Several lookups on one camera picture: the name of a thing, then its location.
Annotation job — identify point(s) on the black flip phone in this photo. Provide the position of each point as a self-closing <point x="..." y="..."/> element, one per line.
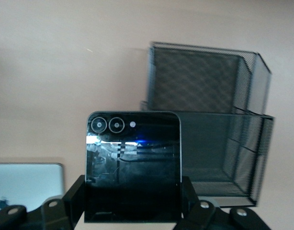
<point x="132" y="167"/>

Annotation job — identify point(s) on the black two-tier mesh tray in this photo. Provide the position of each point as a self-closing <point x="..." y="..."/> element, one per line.
<point x="209" y="83"/>

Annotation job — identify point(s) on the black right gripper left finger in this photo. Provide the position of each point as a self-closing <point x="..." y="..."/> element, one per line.
<point x="72" y="198"/>

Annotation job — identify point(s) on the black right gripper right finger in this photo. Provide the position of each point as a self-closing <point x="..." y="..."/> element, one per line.
<point x="192" y="198"/>

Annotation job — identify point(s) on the silver closed laptop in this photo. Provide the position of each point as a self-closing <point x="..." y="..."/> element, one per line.
<point x="27" y="184"/>

